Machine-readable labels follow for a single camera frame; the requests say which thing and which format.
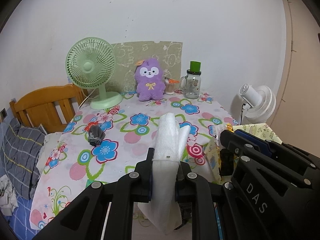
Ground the yellow cartoon tissue pack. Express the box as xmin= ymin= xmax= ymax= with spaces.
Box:
xmin=204 ymin=123 xmax=236 ymax=185

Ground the white towel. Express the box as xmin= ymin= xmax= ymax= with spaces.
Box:
xmin=138 ymin=113 xmax=190 ymax=235

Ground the yellow cartoon storage box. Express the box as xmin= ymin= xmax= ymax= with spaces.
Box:
xmin=233 ymin=123 xmax=283 ymax=144

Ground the beige door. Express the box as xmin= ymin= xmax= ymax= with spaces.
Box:
xmin=267 ymin=0 xmax=319 ymax=156

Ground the white standing fan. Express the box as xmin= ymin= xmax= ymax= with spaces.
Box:
xmin=231 ymin=83 xmax=276 ymax=124

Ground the floral tablecloth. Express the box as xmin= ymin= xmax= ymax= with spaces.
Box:
xmin=29 ymin=93 xmax=236 ymax=230

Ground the grey rolled sock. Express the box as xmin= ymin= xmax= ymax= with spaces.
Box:
xmin=87 ymin=125 xmax=105 ymax=147

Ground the purple plush toy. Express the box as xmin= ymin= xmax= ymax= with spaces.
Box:
xmin=135 ymin=58 xmax=165 ymax=101

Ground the glass mason jar mug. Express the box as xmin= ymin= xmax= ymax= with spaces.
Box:
xmin=180 ymin=70 xmax=201 ymax=99

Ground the toothpick jar orange lid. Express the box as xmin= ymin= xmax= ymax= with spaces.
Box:
xmin=164 ymin=77 xmax=180 ymax=95

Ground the green cup on jar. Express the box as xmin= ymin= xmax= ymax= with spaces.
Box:
xmin=189 ymin=61 xmax=201 ymax=73

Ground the wooden chair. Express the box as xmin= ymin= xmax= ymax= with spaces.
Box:
xmin=9 ymin=84 xmax=88 ymax=133

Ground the green desk fan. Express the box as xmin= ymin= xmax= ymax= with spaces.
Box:
xmin=65 ymin=37 xmax=122 ymax=110

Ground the grey plaid pillow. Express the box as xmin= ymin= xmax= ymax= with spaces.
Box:
xmin=1 ymin=118 xmax=45 ymax=200

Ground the white crumpled cloth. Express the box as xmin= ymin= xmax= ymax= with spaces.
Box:
xmin=0 ymin=175 xmax=18 ymax=216

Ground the green cartoon wall board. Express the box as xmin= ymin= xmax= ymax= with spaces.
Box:
xmin=109 ymin=41 xmax=184 ymax=94

